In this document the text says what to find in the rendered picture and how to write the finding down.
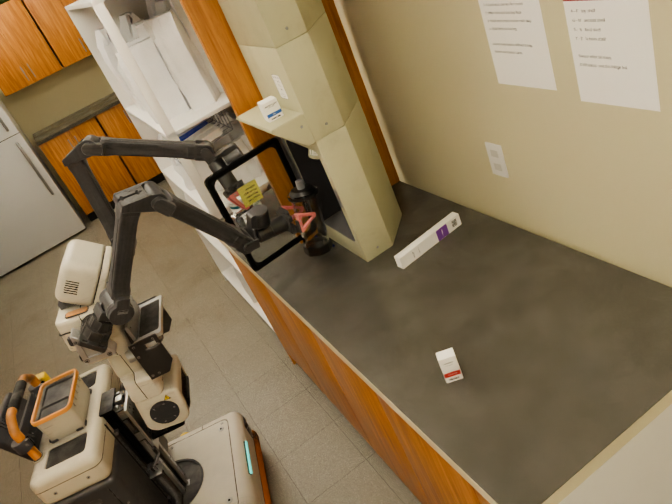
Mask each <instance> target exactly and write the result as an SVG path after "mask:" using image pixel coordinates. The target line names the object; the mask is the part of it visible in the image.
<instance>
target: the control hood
mask: <svg viewBox="0 0 672 504"><path fill-rule="evenodd" d="M280 108H281V110H282V112H283V114H284V116H282V117H280V118H278V119H276V120H274V121H273V122H271V123H269V122H267V121H266V120H265V119H264V117H263V115H262V113H261V111H260V108H259V106H258V105H257V106H255V107H254V108H252V109H250V110H248V111H246V112H245V113H243V114H241V115H239V116H238V117H237V118H236V119H237V120H238V121H240V122H243V123H245V124H248V125H250V126H252V127H255V128H257V129H260V130H262V131H265V132H267V133H270V134H272V135H275V136H278V137H281V138H285V139H288V140H291V141H294V142H297V143H300V144H303V145H306V146H310V145H312V144H314V143H315V140H314V137H313V135H312V133H311V130H310V128H309V126H308V123H307V121H306V119H305V117H304V114H302V113H299V112H296V111H293V110H289V109H286V108H282V107H280Z"/></svg>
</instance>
